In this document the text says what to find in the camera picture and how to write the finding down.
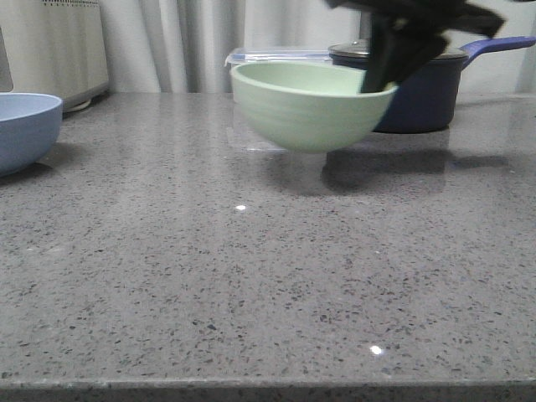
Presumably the light green bowl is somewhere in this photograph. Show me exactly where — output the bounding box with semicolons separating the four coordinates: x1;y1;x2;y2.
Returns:
230;61;398;153

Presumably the light blue bowl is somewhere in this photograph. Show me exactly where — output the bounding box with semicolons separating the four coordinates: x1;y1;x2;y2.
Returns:
1;92;63;176

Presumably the dark blue saucepan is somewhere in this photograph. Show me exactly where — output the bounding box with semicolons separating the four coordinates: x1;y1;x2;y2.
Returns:
329;36;536;135

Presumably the clear plastic lidded container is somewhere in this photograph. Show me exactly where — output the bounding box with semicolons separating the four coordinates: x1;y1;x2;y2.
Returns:
224;47;332;67

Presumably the cream white toaster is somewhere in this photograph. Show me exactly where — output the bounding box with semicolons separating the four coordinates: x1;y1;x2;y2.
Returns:
1;1;109;111

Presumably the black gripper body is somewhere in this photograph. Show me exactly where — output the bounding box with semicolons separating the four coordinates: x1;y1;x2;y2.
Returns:
327;0;505;38

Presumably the glass lid with blue knob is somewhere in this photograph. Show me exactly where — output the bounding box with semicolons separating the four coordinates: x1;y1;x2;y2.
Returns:
328;39;467;60

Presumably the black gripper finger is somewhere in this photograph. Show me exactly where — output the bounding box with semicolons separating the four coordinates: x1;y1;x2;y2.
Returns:
361;16;448;93

